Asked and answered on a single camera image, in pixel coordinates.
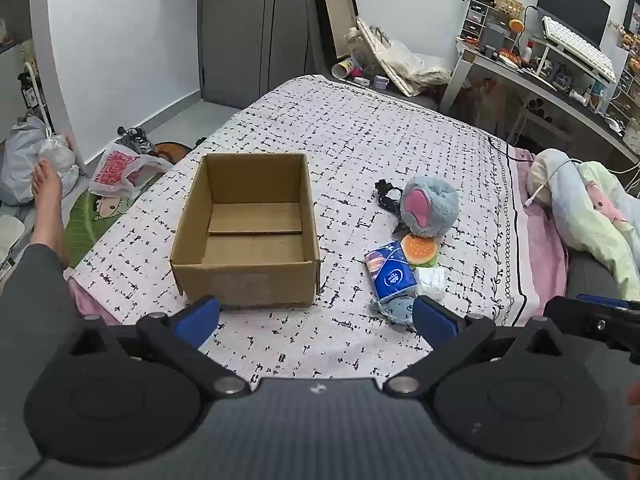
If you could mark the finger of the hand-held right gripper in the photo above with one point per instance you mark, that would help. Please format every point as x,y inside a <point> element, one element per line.
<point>595,320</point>

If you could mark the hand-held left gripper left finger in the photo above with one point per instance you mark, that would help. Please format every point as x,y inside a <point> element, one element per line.
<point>197,317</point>

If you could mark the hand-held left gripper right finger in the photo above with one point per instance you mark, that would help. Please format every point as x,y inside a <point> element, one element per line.
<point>435,320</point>

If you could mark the white soft bundle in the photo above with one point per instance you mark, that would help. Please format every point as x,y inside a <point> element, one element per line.
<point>431,282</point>

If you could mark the blue-grey plush toy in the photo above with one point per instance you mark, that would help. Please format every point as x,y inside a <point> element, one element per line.
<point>395,310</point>

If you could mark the blue tissue pack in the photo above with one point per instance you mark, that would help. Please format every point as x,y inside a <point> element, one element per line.
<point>392,275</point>

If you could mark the brown cardboard box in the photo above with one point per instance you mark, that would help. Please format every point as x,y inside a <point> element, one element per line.
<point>250,280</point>

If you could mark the grey and pink plush toy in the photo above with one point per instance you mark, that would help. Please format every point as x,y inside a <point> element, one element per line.
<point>432,205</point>

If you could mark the pastel duvet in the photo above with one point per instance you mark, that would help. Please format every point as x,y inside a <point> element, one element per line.
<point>590,220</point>

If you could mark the green cartoon floor mat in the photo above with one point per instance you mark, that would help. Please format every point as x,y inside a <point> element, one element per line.
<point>85,225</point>

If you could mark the brown wooden object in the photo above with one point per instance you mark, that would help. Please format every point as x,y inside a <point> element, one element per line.
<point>172,151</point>

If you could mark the pink and white plastic bag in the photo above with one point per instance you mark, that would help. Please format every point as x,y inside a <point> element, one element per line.
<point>112,167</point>

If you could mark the person's leg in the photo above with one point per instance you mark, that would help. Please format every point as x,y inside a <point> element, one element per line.
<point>47,210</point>

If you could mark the black and white shoe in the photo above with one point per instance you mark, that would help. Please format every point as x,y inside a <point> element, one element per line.
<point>134,139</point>

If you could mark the white black-patterned bed sheet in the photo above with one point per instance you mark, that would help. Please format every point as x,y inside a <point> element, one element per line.
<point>350,135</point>

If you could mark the small white plastic bag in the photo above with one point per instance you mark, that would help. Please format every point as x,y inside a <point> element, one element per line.
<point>57,152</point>

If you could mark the cardboard tubes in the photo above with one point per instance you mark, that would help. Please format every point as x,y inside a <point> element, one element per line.
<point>539,109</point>

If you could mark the white desk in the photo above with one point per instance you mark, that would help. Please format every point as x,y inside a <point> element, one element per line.
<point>555,97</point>

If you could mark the large white plastic bag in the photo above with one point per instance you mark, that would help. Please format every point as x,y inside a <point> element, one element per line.
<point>20,160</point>

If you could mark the small purple box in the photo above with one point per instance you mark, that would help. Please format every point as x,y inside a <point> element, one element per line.
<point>381,82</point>

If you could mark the beige tote bag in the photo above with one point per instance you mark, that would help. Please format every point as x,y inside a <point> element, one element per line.
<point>410,67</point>

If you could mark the paper cup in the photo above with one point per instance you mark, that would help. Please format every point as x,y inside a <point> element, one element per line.
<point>344,68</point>

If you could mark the white keyboard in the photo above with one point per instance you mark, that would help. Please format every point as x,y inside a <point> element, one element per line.
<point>580,50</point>

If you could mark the white monitor riser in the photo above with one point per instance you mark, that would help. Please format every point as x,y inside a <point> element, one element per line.
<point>542,52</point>

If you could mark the white bottle with red cap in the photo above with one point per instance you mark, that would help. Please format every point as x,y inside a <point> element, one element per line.
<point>526,52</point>

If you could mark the dark bottle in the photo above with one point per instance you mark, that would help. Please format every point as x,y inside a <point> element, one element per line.
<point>29,92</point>

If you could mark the grey box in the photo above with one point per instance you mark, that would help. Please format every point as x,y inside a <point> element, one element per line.
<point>495,36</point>

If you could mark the clear plastic bottle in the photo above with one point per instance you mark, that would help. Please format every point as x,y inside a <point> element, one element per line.
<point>356,40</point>

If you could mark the grey wardrobe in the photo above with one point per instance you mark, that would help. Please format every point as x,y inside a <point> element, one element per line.
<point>250,30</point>

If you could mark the small drawer organizer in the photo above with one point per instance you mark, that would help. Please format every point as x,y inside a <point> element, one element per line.
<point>475,20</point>

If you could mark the orange ball figure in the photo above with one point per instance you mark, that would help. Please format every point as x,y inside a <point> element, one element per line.
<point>515,25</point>

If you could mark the black monitor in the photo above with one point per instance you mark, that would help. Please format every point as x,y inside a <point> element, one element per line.
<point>570,5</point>

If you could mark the woven basket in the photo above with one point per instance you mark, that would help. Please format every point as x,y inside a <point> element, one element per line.
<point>507,6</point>

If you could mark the black picture frame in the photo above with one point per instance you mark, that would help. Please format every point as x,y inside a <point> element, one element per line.
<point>337,5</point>

